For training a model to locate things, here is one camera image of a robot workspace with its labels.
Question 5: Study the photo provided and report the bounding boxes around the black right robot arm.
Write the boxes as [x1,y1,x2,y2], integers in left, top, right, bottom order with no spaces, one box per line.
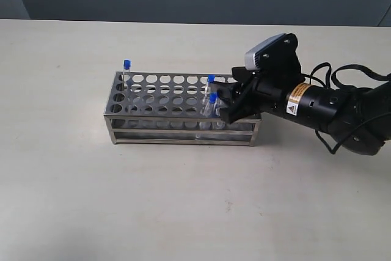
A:
[211,62,390,156]

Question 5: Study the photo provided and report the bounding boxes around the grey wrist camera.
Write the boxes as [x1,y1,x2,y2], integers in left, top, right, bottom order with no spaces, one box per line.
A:
[244,33,286,71]

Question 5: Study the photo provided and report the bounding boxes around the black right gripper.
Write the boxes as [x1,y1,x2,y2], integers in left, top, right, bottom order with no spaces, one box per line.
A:
[211,67,304,123]

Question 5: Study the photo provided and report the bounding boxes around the blue-capped tube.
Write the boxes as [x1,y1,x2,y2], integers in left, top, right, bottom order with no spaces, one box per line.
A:
[122,59,132,90]
[199,93,217,131]
[213,94,225,130]
[205,75,215,97]

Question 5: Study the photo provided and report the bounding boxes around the stainless steel test tube rack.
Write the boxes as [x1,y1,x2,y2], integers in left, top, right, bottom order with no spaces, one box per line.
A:
[104,72,261,146]

